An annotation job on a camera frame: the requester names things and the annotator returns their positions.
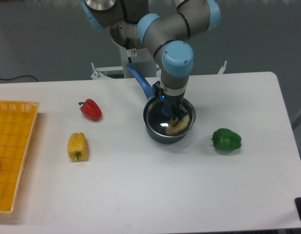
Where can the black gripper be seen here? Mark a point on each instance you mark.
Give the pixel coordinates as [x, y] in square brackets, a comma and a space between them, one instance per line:
[172, 97]

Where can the glass lid blue knob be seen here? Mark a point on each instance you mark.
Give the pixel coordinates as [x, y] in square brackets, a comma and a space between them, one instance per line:
[156, 117]

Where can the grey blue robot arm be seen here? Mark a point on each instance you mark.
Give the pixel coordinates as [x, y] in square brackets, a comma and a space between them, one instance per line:
[163, 38]

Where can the dark blue saucepan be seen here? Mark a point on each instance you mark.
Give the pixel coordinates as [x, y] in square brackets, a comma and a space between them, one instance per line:
[147, 88]

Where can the beige bagel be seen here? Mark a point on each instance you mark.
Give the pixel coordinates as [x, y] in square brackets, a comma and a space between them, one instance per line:
[177, 126]

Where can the green bell pepper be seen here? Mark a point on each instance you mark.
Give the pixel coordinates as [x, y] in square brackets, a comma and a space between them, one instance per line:
[226, 140]

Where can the red bell pepper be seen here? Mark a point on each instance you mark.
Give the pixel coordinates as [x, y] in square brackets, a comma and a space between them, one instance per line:
[90, 109]

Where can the yellow bell pepper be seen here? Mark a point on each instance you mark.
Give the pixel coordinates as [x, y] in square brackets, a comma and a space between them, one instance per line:
[78, 148]

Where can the yellow woven basket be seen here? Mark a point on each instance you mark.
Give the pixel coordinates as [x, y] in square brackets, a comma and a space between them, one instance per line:
[17, 120]

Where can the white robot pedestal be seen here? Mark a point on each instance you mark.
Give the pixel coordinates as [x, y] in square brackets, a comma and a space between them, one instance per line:
[131, 49]

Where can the right metal clamp bracket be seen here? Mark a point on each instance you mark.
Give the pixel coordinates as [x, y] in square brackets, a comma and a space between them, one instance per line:
[223, 68]

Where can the metal table clamp bracket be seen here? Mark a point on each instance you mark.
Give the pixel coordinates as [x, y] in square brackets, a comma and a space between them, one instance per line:
[101, 73]

